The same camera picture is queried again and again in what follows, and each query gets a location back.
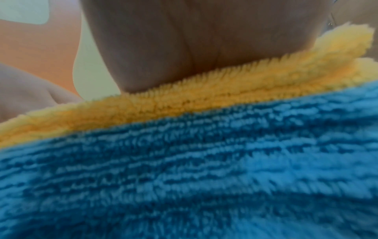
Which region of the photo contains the person's left hand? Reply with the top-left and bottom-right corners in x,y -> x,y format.
0,63 -> 85,123

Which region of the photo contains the person's right hand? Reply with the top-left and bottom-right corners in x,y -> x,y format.
79,0 -> 332,94

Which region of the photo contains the yellow towel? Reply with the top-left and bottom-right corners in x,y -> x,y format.
0,22 -> 378,149

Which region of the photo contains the blue towel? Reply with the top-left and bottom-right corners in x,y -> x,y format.
0,80 -> 378,239

